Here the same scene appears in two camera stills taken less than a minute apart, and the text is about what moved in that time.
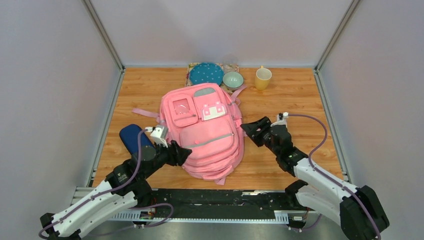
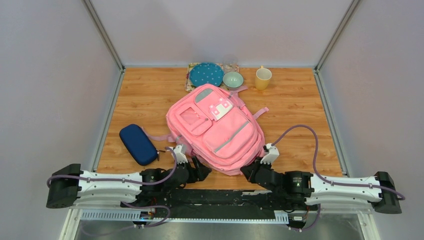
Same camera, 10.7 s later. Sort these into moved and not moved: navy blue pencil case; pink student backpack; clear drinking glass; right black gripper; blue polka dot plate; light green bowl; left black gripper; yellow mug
Moved: right black gripper; pink student backpack; left black gripper
Not moved: navy blue pencil case; yellow mug; light green bowl; blue polka dot plate; clear drinking glass
